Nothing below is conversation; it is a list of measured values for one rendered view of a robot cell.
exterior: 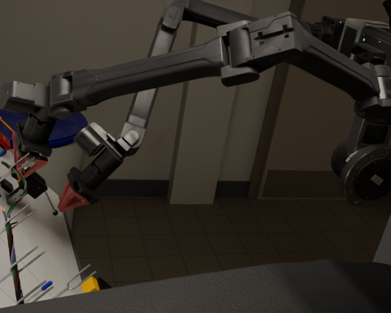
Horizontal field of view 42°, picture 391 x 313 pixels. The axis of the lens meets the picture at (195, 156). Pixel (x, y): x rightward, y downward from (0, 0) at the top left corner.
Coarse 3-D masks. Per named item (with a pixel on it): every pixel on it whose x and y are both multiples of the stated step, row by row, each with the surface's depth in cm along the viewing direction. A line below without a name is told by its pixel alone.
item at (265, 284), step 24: (288, 264) 14; (312, 264) 14; (336, 264) 14; (360, 264) 15; (384, 264) 16; (120, 288) 12; (144, 288) 12; (168, 288) 12; (192, 288) 12; (216, 288) 12; (240, 288) 12; (264, 288) 13; (288, 288) 13; (312, 288) 13; (336, 288) 13; (360, 288) 13; (384, 288) 14; (0, 312) 11; (24, 312) 11; (48, 312) 11; (72, 312) 11; (96, 312) 11; (120, 312) 11; (144, 312) 11; (168, 312) 11; (192, 312) 11; (216, 312) 12; (240, 312) 12; (264, 312) 12; (288, 312) 12; (312, 312) 12; (336, 312) 12; (360, 312) 12; (384, 312) 13
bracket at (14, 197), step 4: (16, 188) 120; (20, 188) 121; (12, 192) 121; (16, 192) 121; (20, 192) 119; (8, 196) 121; (12, 196) 119; (16, 196) 120; (8, 200) 119; (12, 200) 120; (8, 204) 118
